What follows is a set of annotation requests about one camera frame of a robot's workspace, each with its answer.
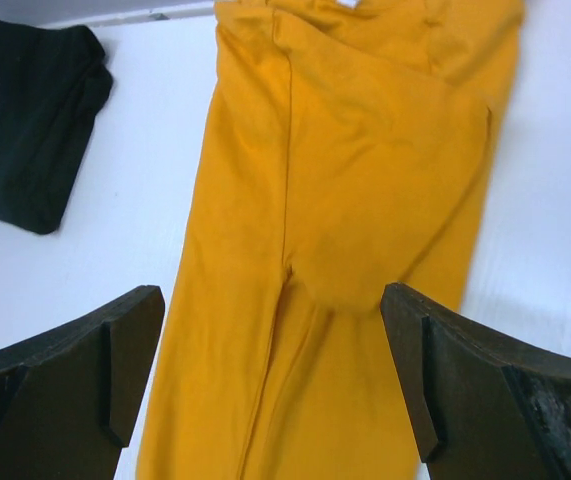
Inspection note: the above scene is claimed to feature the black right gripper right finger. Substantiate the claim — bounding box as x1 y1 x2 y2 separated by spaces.
380 283 571 479

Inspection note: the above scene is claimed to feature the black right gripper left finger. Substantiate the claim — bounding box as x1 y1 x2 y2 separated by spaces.
0 285 165 479

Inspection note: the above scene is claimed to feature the yellow t shirt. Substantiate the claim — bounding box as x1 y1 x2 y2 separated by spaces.
136 1 524 479

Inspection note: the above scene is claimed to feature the folded black t shirt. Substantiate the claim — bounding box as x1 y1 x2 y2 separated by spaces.
0 20 113 235

